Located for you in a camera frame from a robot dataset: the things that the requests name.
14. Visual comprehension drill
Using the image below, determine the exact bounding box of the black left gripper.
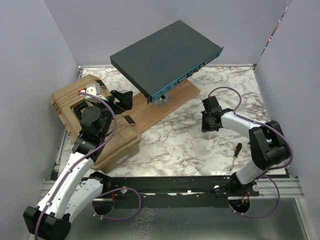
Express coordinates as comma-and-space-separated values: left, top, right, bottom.
92, 90, 133, 138

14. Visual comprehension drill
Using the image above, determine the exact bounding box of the dark grey network switch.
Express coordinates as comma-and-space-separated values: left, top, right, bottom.
110, 20, 223, 103

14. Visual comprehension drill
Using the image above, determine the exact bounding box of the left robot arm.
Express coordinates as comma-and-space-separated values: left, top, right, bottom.
23, 86, 133, 240

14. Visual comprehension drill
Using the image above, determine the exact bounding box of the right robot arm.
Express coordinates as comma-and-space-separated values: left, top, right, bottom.
201, 96, 291, 196

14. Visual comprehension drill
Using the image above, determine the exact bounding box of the wooden base board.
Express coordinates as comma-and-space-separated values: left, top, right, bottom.
128, 80, 201, 132

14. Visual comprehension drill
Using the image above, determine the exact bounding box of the tan plastic tool case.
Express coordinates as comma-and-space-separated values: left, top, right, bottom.
50, 74, 142, 174

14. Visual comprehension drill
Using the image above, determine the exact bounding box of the black yellow screwdriver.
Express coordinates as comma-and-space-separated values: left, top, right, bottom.
229, 143, 243, 172

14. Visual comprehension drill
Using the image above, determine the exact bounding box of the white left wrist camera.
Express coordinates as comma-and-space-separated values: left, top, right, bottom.
78, 83, 107, 103

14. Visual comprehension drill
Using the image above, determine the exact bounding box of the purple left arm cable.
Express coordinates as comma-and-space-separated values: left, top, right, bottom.
33, 90, 117, 238

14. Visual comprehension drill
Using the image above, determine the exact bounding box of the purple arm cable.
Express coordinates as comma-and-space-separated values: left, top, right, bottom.
33, 90, 117, 238
207, 86, 295, 172

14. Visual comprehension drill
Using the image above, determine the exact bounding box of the silver metal switch stand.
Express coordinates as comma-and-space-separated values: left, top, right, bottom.
153, 93, 172, 107

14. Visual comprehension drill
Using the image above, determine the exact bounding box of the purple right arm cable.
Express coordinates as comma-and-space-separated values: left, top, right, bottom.
207, 86, 295, 172

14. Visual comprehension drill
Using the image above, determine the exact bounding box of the black metal mounting rail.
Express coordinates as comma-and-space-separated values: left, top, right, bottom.
92, 176, 259, 211

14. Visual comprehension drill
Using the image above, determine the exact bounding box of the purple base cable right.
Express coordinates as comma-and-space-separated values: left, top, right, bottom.
230, 174, 281, 218

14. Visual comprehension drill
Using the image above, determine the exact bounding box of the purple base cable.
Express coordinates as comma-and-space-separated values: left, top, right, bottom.
230, 174, 281, 218
92, 187, 142, 222

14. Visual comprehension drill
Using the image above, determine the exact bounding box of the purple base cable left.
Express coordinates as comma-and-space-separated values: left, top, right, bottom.
92, 187, 142, 222

